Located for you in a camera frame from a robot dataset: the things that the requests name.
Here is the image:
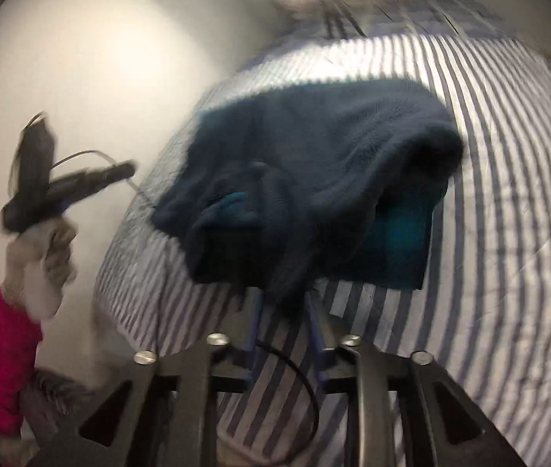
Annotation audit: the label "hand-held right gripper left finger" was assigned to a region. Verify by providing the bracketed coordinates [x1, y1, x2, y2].
[32, 289, 263, 467]

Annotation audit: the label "blue patchwork bed sheet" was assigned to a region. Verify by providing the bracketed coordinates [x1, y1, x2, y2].
[275, 0, 514, 42]

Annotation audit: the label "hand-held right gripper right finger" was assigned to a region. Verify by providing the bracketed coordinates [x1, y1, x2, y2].
[304, 291, 529, 467]

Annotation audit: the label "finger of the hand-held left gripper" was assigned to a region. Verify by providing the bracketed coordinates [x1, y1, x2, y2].
[54, 177, 106, 212]
[81, 162, 137, 183]

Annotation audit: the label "tripod legs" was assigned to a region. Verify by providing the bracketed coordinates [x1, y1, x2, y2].
[321, 0, 366, 37]

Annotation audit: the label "zebra striped pants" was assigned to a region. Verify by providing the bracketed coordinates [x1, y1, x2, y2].
[20, 367, 106, 443]

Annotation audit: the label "teal plaid fleece jacket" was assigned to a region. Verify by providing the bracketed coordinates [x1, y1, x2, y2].
[151, 79, 466, 305]

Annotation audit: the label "person's left hand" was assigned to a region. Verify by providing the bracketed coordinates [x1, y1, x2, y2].
[5, 216, 79, 319]

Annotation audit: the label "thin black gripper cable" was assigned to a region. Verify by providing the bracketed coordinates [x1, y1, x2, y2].
[255, 341, 320, 454]
[52, 148, 157, 207]

